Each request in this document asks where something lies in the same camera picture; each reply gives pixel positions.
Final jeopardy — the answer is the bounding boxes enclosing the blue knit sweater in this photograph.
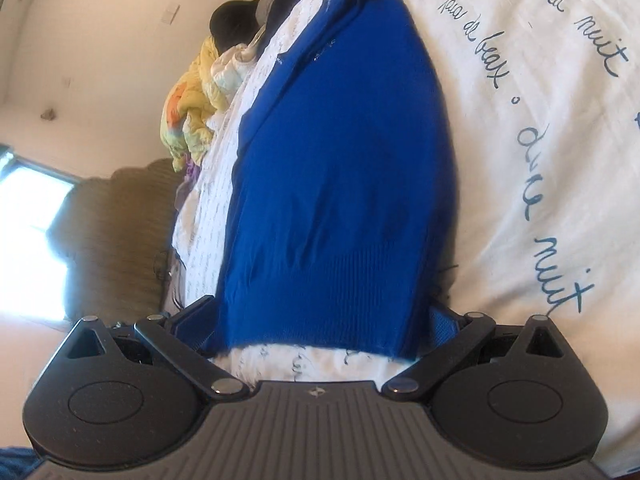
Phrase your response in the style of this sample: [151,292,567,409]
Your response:
[204,0,456,359]

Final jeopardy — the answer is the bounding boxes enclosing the yellow floral quilt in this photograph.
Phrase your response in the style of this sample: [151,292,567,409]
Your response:
[160,36,229,172]

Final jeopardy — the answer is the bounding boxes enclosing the white script-print bed sheet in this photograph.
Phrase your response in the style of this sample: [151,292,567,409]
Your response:
[174,0,639,477]

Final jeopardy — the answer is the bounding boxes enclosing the black garment pile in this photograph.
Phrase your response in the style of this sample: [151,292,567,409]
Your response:
[209,0,300,56]

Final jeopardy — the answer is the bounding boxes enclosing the white wall switch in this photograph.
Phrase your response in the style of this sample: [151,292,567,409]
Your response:
[160,3,180,25]

